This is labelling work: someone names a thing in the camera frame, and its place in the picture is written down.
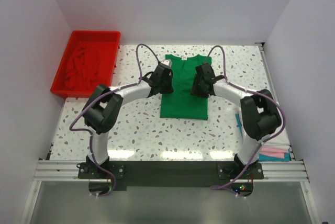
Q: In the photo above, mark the pink folded t-shirt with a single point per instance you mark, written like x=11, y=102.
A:
x=274, y=152

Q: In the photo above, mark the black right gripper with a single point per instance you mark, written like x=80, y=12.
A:
x=198, y=89

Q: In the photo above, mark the red t-shirt in bin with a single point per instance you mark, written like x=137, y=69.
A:
x=87, y=65

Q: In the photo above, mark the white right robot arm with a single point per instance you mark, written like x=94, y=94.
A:
x=258, y=112

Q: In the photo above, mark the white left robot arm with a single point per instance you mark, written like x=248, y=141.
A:
x=102, y=108

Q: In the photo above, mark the right side aluminium rail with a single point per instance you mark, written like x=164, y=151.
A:
x=272, y=89

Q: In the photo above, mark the aluminium frame rail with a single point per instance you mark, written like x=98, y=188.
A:
x=66, y=171

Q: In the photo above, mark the red plastic bin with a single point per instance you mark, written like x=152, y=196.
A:
x=81, y=35

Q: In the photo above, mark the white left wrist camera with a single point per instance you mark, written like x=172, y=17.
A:
x=167, y=62

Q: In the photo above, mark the teal folded t-shirt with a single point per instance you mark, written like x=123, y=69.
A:
x=248, y=147

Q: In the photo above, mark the white folded t-shirt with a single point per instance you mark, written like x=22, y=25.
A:
x=280, y=142

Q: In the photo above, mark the green t-shirt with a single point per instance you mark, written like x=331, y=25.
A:
x=181, y=104

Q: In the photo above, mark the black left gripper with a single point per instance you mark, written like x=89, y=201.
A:
x=165, y=87

